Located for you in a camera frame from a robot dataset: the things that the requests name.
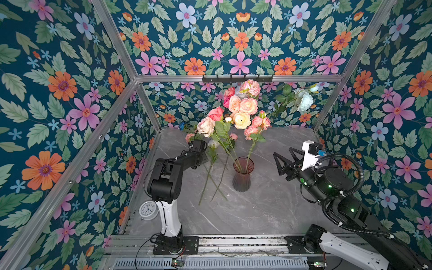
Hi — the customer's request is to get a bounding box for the white rose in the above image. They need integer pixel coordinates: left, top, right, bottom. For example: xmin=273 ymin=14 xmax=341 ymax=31
xmin=199 ymin=139 xmax=219 ymax=205

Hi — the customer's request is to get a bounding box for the small pink rose stem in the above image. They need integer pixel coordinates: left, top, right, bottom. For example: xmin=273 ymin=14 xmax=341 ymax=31
xmin=211 ymin=133 xmax=237 ymax=201

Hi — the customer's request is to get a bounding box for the purple ribbed glass vase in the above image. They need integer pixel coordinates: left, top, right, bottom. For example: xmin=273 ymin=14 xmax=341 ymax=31
xmin=232 ymin=156 xmax=255 ymax=192

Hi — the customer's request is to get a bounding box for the cream peony bunch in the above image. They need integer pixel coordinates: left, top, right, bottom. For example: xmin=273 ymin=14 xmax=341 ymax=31
xmin=225 ymin=111 xmax=252 ymax=129

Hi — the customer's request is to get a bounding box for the cream pink large rose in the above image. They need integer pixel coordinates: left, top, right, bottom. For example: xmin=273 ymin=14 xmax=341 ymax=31
xmin=228 ymin=95 xmax=241 ymax=113

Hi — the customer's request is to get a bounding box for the pink carnation stem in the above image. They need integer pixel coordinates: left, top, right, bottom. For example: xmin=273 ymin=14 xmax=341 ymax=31
xmin=244 ymin=110 xmax=271 ymax=173

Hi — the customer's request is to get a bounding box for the coral pink rose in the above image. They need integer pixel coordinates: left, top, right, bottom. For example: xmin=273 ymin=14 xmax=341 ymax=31
xmin=223 ymin=87 xmax=236 ymax=108

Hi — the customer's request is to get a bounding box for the white flower spray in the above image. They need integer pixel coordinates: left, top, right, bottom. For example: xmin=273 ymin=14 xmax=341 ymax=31
xmin=272 ymin=83 xmax=319 ymax=117

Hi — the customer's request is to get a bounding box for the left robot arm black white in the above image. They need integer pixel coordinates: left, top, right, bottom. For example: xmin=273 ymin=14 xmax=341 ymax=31
xmin=147 ymin=139 xmax=208 ymax=254

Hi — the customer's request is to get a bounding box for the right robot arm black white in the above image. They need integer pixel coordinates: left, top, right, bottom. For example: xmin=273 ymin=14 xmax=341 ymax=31
xmin=273 ymin=144 xmax=432 ymax=270

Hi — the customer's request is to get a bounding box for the pink rosebud spray stem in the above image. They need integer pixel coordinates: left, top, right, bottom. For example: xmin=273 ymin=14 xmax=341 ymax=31
xmin=185 ymin=129 xmax=200 ymax=144

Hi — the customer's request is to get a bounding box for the small white dial clock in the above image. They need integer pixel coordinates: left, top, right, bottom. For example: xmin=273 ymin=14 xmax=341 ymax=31
xmin=139 ymin=200 xmax=159 ymax=221

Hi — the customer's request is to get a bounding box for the metal hook rail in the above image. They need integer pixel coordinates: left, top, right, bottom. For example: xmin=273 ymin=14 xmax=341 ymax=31
xmin=201 ymin=74 xmax=273 ymax=84

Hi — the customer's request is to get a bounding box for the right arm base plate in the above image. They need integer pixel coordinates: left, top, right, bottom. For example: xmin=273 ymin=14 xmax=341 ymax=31
xmin=284 ymin=224 xmax=328 ymax=254

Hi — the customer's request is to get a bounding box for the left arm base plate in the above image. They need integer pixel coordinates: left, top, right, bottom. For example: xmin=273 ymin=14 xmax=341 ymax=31
xmin=153 ymin=235 xmax=200 ymax=255

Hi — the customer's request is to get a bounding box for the aluminium front rail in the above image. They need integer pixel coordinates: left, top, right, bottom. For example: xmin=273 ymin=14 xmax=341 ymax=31
xmin=107 ymin=233 xmax=304 ymax=258

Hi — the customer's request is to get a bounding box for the white vented cable duct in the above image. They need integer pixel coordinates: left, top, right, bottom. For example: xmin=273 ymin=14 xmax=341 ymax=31
xmin=112 ymin=257 xmax=309 ymax=270

